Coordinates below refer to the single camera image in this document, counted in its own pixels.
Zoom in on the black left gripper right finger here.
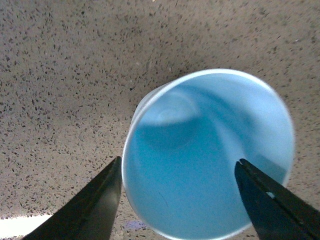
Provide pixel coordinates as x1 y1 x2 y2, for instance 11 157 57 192
234 158 320 240

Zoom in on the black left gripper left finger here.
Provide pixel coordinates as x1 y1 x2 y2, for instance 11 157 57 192
23 156 122 240

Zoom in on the blue cup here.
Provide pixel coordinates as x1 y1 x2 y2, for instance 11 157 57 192
122 68 295 240

